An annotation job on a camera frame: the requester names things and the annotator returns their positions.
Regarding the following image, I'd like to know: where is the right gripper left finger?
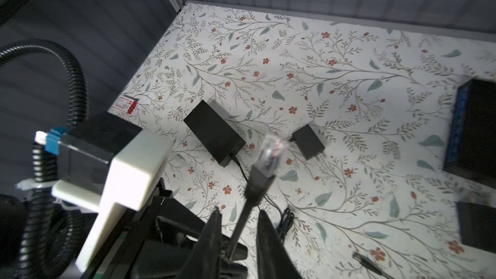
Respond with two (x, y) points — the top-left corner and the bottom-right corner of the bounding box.
(177, 208), (222, 279)

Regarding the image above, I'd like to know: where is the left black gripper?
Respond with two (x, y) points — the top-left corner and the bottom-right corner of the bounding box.
(82, 183), (248, 278)

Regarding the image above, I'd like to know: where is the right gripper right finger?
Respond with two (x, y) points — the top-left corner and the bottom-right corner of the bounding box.
(257, 211), (302, 279)

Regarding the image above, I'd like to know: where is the long black ethernet cable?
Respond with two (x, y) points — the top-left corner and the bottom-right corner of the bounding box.
(224, 133), (289, 262)

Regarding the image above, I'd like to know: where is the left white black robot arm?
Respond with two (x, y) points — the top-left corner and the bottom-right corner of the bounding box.
(1, 40), (247, 278)

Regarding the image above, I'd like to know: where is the black power adapter left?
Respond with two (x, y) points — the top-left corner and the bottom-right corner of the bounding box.
(290, 125), (325, 160)

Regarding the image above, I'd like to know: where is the small red white card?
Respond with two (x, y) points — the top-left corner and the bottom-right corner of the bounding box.
(113, 94), (139, 115)

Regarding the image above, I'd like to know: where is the floral table mat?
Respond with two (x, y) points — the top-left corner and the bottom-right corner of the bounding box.
(122, 3), (495, 278)

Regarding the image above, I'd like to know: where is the small black power adapter right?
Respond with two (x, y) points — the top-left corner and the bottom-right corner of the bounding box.
(456, 201), (495, 253)

